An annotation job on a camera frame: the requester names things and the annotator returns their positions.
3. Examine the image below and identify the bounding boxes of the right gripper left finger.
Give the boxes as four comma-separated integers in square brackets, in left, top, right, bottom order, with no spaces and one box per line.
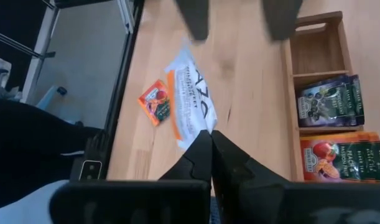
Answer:
[49,129,213,224]

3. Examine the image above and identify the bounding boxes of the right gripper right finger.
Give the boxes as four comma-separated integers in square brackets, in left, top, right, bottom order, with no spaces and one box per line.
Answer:
[211,129,380,224]

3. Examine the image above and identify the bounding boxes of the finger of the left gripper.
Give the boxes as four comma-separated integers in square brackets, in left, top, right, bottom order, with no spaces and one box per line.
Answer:
[262,0,304,42]
[174,0,210,42]

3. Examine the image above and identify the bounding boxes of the white orange Tazo tea bag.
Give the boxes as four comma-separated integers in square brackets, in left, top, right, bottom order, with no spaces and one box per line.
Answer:
[164,39,218,152]

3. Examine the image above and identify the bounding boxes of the wooden tea organiser box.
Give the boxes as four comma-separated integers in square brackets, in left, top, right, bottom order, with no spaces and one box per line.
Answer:
[281,11,380,183]

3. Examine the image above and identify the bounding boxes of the smartphone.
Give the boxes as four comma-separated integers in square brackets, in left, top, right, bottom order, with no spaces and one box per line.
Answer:
[78,159,103,181]

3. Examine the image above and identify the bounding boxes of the white fabric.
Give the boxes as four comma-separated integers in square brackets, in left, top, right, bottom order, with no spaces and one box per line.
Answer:
[0,179,71,224]

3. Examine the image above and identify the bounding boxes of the person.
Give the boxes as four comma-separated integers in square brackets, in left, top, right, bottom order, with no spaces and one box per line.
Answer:
[0,98,108,210]

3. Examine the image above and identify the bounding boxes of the blue white bottle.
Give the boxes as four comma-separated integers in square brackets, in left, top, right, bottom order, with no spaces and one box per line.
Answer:
[37,86,68,110]

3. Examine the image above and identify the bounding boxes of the silver metal bracket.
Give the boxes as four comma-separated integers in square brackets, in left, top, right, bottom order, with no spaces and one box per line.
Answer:
[116,0,135,34]

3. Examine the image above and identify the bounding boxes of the silver metal post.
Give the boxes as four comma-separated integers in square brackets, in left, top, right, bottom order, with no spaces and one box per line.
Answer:
[20,6,60,103]

